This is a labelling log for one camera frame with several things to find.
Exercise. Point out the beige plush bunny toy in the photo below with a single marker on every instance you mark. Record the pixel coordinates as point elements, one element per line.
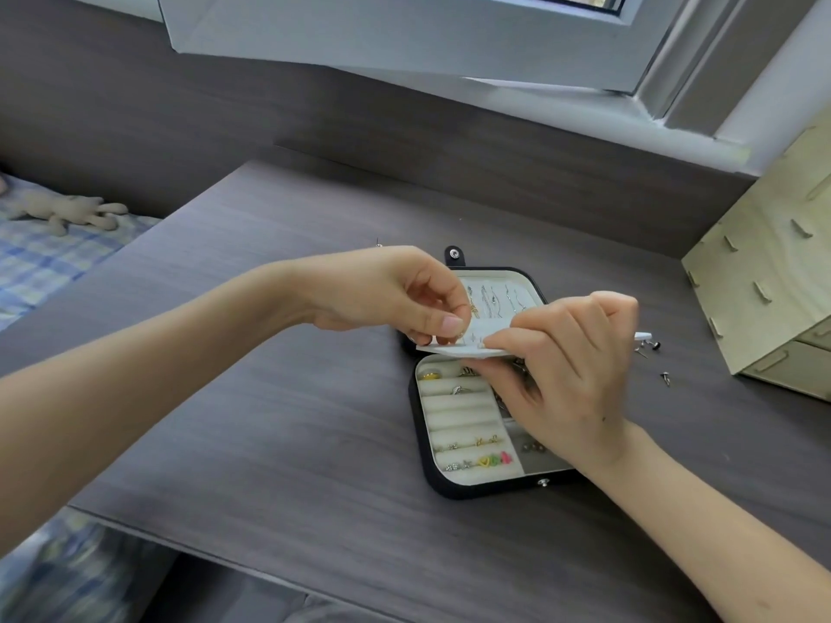
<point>62,210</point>

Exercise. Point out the white window frame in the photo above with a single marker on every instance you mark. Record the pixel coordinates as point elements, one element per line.
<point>707,90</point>

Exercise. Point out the person's right thumb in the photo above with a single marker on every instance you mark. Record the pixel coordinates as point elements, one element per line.
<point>513,353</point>

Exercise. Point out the person's left forearm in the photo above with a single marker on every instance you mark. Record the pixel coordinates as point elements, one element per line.
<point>149,382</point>

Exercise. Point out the row of dangling earrings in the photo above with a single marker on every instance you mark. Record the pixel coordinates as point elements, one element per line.
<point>496,301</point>

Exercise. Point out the dark round earrings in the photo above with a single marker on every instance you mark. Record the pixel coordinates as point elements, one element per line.
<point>531,447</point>

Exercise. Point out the black jewelry box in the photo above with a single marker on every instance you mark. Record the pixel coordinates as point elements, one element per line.
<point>419,441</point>

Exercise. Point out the blue plaid bed sheet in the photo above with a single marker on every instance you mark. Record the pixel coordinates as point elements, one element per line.
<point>45,265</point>

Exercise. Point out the person's right forearm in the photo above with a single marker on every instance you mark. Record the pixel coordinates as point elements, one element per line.
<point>714,544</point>

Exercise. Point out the person's right hand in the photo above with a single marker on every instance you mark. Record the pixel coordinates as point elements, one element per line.
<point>578,389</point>

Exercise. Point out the white window sash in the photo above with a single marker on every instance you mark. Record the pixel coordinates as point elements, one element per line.
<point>402,38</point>

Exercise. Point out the person's left thumb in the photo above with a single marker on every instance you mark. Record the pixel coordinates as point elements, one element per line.
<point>438,317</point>

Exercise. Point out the white earring holder panel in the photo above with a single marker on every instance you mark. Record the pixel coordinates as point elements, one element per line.
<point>477,340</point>

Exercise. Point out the blue plaid clothing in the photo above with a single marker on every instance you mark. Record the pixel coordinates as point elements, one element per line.
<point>71,570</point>

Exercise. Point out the light wooden drawer organizer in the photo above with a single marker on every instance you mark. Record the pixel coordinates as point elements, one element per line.
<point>766,272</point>

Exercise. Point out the row of small stud earrings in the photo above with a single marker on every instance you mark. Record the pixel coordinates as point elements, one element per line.
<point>477,442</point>

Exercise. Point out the person's left hand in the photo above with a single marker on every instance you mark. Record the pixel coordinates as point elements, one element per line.
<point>370,288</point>

